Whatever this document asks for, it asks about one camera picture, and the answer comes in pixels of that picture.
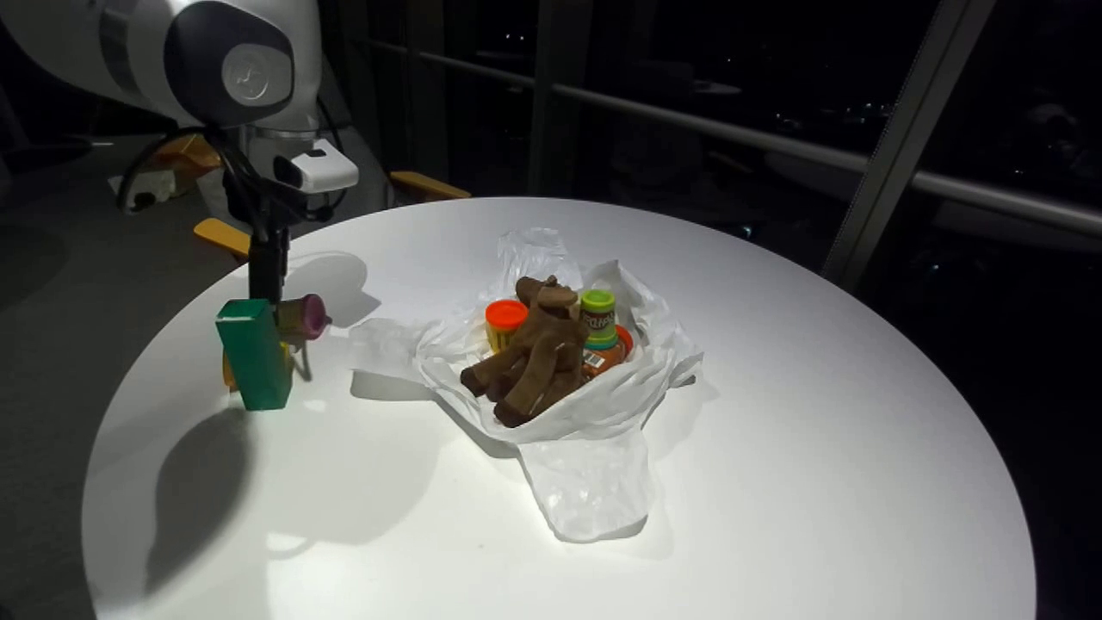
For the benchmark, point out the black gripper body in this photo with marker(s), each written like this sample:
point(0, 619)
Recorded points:
point(267, 258)

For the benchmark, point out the play dough tub pink lid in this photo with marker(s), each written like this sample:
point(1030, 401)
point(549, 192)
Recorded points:
point(304, 318)

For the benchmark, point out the green cardboard box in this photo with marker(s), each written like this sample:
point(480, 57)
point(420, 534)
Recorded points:
point(257, 358)

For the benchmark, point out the small red toy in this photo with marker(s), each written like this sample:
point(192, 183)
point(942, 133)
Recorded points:
point(506, 318)

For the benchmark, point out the brown plush moose toy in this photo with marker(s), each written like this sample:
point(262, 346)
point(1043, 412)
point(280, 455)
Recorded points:
point(536, 357)

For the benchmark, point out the lime green small bottle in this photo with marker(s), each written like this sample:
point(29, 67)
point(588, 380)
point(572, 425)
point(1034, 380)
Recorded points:
point(598, 316)

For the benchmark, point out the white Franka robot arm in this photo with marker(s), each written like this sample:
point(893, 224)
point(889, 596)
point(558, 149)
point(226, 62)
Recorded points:
point(173, 57)

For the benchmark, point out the grey chair with wooden armrests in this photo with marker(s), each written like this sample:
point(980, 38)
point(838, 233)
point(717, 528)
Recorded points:
point(433, 183)

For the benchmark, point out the white plastic bag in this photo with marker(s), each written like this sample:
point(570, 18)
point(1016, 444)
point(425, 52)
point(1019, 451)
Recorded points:
point(588, 483)

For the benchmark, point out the metal window railing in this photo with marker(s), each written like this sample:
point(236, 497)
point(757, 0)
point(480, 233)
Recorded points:
point(1000, 194)

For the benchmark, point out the yellow-green wrist camera box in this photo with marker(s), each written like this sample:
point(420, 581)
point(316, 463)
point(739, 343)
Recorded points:
point(173, 159)

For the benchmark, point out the metal window post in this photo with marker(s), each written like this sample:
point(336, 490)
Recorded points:
point(906, 126)

